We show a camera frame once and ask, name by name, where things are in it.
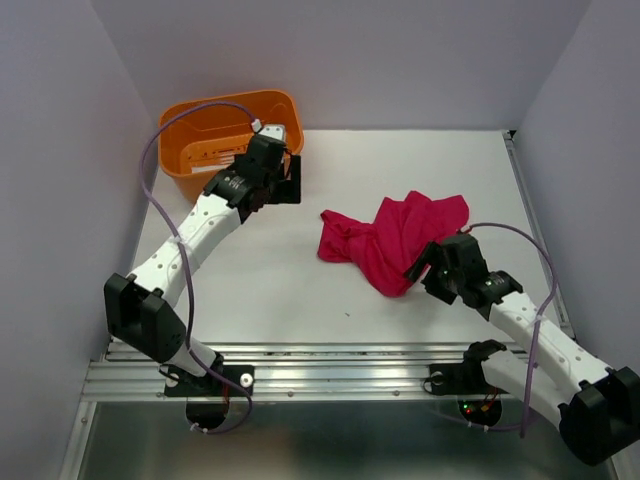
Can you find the red t-shirt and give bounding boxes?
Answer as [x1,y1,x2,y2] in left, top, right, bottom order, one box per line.
[317,190,470,298]

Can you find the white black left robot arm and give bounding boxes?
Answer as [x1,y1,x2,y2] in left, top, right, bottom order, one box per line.
[104,125,301,394]

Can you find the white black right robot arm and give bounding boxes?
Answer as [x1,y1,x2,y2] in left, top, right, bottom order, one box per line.
[404,234,639,466]

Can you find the orange plastic basket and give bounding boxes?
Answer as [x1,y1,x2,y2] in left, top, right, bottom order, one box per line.
[158,89,304,204]

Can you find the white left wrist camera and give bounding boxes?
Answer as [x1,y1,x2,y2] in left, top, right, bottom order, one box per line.
[251,119,286,142]

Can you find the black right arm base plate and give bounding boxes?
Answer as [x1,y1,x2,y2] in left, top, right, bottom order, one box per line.
[422,362,504,396]

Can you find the aluminium rail frame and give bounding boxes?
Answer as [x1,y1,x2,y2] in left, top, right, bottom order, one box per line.
[59,128,626,480]

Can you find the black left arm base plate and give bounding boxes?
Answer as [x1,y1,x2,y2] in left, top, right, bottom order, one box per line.
[159,364,255,398]

